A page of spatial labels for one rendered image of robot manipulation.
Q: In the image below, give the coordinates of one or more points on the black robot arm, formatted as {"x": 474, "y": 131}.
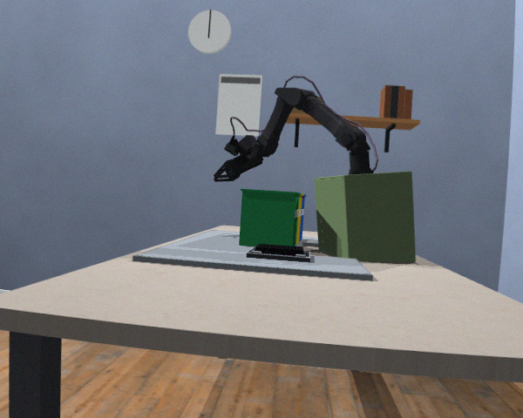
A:
{"x": 347, "y": 135}

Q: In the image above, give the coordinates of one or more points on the green bin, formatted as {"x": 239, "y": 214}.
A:
{"x": 268, "y": 217}

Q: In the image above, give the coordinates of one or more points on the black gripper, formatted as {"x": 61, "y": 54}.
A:
{"x": 233, "y": 171}

